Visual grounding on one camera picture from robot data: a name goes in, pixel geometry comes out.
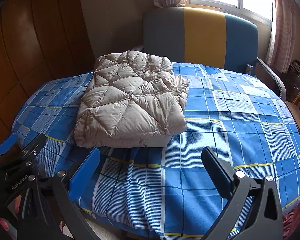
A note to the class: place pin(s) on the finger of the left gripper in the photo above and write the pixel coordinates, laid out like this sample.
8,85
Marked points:
8,143

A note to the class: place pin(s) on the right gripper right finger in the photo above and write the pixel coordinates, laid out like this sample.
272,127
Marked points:
264,219

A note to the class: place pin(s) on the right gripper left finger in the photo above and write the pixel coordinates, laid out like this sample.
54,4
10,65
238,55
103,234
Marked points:
35,217

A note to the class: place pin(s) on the beige quilted down jacket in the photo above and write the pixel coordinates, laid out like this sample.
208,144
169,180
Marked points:
133,99

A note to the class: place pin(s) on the pink cloth at edge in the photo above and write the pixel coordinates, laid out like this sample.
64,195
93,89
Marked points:
291,221

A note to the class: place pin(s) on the blue plaid bed sheet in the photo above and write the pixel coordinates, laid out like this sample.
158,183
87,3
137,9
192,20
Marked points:
166,192

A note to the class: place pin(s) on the brown wooden wardrobe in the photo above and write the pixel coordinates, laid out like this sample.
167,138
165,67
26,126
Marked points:
40,40

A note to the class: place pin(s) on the cluttered dark side table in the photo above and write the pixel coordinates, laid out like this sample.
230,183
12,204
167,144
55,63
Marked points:
291,79

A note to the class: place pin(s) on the pink right curtain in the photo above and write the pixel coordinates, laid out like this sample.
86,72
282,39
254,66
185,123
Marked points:
283,34

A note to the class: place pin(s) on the grey yellow teal headboard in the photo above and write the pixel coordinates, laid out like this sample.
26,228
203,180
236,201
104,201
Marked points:
208,37

